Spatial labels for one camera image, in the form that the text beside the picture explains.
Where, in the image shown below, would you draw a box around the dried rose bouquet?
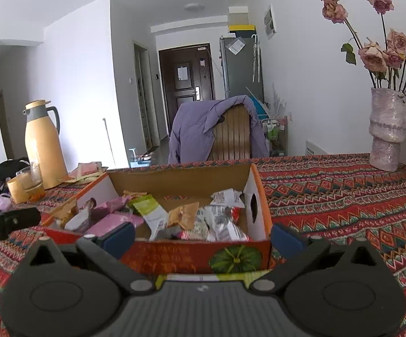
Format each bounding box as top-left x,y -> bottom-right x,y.
315,0 -> 406,92

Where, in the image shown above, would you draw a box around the white umbrella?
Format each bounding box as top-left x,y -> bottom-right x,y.
252,35 -> 262,83

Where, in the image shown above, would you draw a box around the black bag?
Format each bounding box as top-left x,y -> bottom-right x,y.
0,157 -> 30,183

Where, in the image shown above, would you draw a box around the wall electric panel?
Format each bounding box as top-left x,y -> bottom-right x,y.
263,4 -> 277,39

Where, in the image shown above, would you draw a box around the wooden chair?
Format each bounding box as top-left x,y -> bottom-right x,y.
206,105 -> 253,161

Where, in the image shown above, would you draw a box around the mop stick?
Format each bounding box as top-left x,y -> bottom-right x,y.
102,117 -> 117,168

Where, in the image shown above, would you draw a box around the dark brown door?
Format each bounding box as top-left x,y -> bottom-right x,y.
158,44 -> 216,127

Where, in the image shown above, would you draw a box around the yellow thermos jug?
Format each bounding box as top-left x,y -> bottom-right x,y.
22,99 -> 69,190

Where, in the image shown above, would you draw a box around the pink textured vase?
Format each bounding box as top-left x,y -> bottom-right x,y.
369,87 -> 406,173

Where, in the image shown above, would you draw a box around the glass cup with tea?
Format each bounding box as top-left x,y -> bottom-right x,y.
16,162 -> 46,201

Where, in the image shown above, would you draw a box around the cream box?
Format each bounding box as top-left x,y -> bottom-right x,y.
228,6 -> 249,25

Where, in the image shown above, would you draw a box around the blue plastic item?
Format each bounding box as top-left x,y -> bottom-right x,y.
247,87 -> 269,117

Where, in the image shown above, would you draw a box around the water bottle on floor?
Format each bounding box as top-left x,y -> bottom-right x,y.
128,147 -> 155,168

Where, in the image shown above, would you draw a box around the purple jacket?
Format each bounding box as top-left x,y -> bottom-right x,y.
167,94 -> 270,164

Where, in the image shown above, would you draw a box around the yellow green snack packet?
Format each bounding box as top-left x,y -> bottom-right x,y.
155,271 -> 260,289

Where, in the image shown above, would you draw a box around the paper sheet on refrigerator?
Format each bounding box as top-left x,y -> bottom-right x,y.
228,39 -> 245,56

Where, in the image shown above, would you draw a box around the heap of snack packets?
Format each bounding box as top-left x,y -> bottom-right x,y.
50,189 -> 251,243

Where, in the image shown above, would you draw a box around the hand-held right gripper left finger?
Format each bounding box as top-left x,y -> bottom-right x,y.
20,223 -> 155,295

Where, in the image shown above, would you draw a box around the yellow mug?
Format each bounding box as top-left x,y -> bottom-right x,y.
7,176 -> 32,204

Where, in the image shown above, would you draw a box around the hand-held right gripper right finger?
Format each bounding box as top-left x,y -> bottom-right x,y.
251,223 -> 386,293

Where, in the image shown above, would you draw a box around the red cardboard box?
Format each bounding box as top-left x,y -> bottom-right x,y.
40,163 -> 273,279

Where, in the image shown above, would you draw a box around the grey refrigerator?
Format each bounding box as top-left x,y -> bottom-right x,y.
219,35 -> 263,101

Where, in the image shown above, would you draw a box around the white dried twigs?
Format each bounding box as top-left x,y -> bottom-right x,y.
269,83 -> 288,119

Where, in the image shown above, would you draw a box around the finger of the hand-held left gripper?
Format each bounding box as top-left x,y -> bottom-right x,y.
4,207 -> 42,233

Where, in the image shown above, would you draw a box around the storage cart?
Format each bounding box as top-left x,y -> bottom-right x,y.
261,115 -> 290,157

